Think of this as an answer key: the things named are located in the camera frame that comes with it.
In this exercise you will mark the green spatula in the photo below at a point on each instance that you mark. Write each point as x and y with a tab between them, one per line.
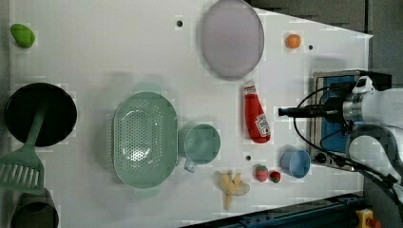
22	170

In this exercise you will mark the small red toy berry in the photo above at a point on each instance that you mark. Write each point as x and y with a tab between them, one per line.
275	176

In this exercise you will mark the red ketchup bottle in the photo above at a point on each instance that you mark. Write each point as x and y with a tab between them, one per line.
255	118

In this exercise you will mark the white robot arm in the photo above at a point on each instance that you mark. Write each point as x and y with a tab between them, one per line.
375	145

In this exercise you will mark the grey round plate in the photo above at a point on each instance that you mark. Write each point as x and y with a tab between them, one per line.
232	38

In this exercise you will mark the large toy strawberry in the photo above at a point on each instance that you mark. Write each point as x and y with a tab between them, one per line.
261	173

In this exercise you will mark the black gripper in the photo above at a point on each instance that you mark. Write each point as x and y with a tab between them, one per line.
333	107

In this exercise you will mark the green mug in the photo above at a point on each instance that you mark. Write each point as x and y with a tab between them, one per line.
199	144

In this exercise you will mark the peeled toy banana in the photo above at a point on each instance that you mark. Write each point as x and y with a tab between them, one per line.
231	186

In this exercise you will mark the dark grey cup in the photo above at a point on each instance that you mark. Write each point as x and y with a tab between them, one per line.
35	211

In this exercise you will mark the blue cup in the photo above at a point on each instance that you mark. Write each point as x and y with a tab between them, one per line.
296	163

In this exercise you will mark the blue metal frame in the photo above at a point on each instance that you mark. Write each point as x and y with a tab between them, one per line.
334	212

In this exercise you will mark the orange toy fruit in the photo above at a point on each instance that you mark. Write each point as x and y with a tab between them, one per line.
293	41

